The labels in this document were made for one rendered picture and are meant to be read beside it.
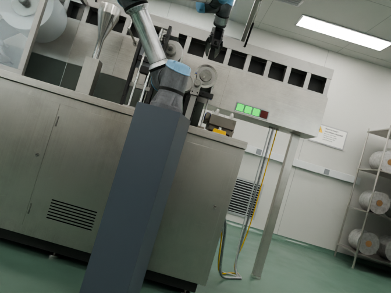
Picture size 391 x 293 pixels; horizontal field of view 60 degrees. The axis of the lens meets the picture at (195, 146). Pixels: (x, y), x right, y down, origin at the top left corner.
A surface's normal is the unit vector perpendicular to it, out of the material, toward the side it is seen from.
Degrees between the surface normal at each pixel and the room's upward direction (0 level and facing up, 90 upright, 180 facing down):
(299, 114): 90
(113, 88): 90
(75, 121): 90
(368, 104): 90
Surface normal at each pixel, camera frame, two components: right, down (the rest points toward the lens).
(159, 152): -0.19, -0.10
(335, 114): 0.04, -0.04
